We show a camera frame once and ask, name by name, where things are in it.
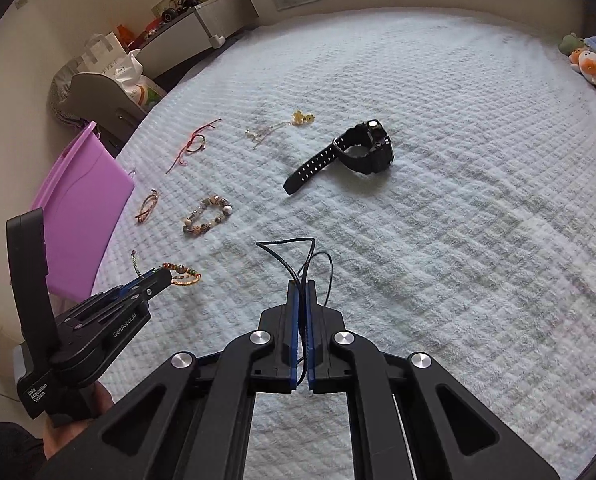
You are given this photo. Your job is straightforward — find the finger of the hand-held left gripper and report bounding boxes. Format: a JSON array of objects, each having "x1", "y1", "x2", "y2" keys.
[
  {"x1": 128, "y1": 268, "x2": 175, "y2": 306},
  {"x1": 113, "y1": 269, "x2": 161, "y2": 297}
]

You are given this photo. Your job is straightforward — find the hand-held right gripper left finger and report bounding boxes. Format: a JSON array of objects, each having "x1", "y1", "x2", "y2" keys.
[{"x1": 33, "y1": 280, "x2": 309, "y2": 480}]

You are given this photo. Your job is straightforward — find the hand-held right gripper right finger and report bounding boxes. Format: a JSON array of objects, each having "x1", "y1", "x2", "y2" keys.
[{"x1": 306, "y1": 282, "x2": 563, "y2": 480}]

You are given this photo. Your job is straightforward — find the orange beaded bracelet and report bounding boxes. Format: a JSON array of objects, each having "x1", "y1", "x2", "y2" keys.
[{"x1": 130, "y1": 250, "x2": 201, "y2": 287}]

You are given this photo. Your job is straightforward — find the black cord necklace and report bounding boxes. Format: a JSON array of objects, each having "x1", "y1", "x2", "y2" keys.
[{"x1": 256, "y1": 238, "x2": 333, "y2": 391}]

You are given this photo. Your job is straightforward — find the brown cord bracelet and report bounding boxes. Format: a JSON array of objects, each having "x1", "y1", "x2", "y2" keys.
[{"x1": 135, "y1": 189, "x2": 161, "y2": 226}]

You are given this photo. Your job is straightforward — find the purple plastic box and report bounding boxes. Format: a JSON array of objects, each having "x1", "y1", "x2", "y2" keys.
[{"x1": 30, "y1": 121, "x2": 135, "y2": 301}]

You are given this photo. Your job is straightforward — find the beaded stone bracelet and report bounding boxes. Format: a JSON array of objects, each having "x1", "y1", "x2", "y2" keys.
[{"x1": 181, "y1": 195, "x2": 233, "y2": 236}]

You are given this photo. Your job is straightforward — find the red string bracelet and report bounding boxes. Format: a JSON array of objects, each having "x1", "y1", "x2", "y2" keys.
[{"x1": 166, "y1": 118, "x2": 223, "y2": 175}]

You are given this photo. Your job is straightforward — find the black wrist watch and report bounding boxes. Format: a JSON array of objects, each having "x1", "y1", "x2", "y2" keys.
[{"x1": 284, "y1": 119, "x2": 395, "y2": 196}]

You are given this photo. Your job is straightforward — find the gold chain with yellow charms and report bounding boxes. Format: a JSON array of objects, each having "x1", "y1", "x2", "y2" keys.
[{"x1": 245, "y1": 111, "x2": 315, "y2": 150}]

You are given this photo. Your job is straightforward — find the person's left forearm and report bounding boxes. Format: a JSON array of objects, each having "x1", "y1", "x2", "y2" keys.
[{"x1": 0, "y1": 417, "x2": 49, "y2": 480}]

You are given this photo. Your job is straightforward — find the person's left hand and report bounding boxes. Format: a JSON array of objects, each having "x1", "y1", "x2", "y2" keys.
[{"x1": 43, "y1": 382, "x2": 115, "y2": 461}]

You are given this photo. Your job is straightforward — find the grey chair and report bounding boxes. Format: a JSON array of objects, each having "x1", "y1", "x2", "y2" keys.
[{"x1": 70, "y1": 72, "x2": 151, "y2": 153}]

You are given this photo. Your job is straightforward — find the white plastic sack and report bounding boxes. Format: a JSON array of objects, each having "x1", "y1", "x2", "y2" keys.
[{"x1": 110, "y1": 50, "x2": 167, "y2": 108}]

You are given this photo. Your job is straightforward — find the grey woven basket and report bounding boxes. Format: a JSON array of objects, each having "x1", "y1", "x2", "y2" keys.
[{"x1": 48, "y1": 57, "x2": 86, "y2": 123}]

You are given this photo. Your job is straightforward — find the white paper bag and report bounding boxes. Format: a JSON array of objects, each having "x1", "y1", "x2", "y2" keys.
[{"x1": 84, "y1": 32, "x2": 129, "y2": 73}]

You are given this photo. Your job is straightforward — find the clutter on desk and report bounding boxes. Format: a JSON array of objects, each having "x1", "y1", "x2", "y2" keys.
[{"x1": 152, "y1": 0, "x2": 209, "y2": 26}]

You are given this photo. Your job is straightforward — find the grey bedside cabinet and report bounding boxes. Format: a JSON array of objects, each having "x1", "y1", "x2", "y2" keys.
[{"x1": 140, "y1": 0, "x2": 259, "y2": 68}]

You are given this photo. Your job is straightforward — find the white and orange plush toy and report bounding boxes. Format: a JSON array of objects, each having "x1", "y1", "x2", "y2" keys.
[{"x1": 570, "y1": 47, "x2": 596, "y2": 86}]

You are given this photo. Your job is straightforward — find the green plush toy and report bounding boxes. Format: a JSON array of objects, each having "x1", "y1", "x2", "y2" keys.
[{"x1": 558, "y1": 32, "x2": 586, "y2": 56}]

